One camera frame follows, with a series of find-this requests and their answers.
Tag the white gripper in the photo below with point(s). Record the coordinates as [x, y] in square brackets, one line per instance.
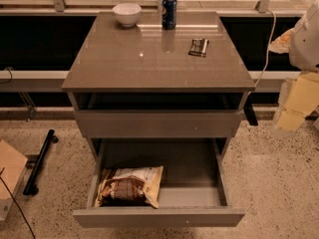
[306, 47]

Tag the brown chip bag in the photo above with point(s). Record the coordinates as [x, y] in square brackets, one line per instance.
[129, 186]

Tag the grey drawer cabinet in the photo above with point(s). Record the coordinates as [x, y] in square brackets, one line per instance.
[147, 69]

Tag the open grey middle drawer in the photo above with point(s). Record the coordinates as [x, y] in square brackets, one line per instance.
[192, 190]

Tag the closed grey top drawer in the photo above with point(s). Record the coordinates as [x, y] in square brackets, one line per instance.
[102, 124]

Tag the dark snack packet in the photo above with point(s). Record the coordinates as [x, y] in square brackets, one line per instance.
[198, 47]

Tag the blue pepsi can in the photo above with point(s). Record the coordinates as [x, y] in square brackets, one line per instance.
[168, 14]

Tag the white bowl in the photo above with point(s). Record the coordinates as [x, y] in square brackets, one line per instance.
[127, 14]

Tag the black metal bar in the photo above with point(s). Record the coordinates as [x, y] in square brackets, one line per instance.
[31, 187]

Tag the grey metal rail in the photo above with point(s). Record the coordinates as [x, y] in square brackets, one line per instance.
[51, 81]

